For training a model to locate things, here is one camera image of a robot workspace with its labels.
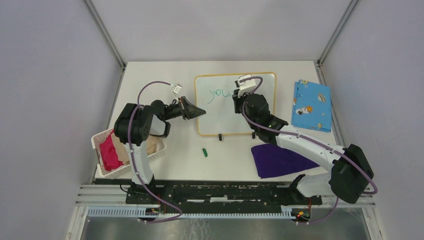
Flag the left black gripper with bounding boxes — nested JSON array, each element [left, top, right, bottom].
[[163, 96, 206, 121]]

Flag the yellow framed whiteboard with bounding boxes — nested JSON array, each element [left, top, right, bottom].
[[194, 72, 277, 136]]

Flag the green marker cap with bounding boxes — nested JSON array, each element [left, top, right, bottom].
[[202, 148, 208, 158]]

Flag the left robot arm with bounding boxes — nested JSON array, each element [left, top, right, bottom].
[[113, 96, 207, 204]]

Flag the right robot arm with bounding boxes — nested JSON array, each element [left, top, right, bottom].
[[232, 89, 378, 204]]

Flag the tan cloth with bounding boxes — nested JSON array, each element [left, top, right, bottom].
[[110, 132, 167, 165]]

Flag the purple cloth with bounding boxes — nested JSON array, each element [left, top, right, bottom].
[[251, 143, 319, 179]]

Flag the blue cartoon cloth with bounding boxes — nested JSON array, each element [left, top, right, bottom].
[[291, 79, 332, 133]]

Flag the red cloth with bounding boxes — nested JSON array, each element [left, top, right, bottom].
[[99, 131, 124, 171]]

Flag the white plastic basket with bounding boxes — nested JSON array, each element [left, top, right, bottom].
[[91, 128, 167, 179]]

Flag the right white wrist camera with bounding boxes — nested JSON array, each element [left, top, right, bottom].
[[233, 74, 262, 98]]

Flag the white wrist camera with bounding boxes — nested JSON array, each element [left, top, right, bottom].
[[170, 84, 183, 99], [233, 74, 262, 98]]

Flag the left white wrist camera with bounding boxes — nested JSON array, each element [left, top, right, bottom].
[[170, 84, 183, 99]]

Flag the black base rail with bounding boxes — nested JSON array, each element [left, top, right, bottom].
[[125, 180, 323, 214]]

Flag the right aluminium frame post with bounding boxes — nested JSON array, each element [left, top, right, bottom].
[[317, 0, 360, 66]]

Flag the aluminium frame post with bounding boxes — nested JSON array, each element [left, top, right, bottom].
[[82, 0, 127, 71], [317, 0, 360, 66]]

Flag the white slotted cable duct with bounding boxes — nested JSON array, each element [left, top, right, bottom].
[[87, 206, 295, 220]]

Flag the left aluminium frame post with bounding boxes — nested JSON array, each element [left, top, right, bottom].
[[82, 0, 127, 71]]

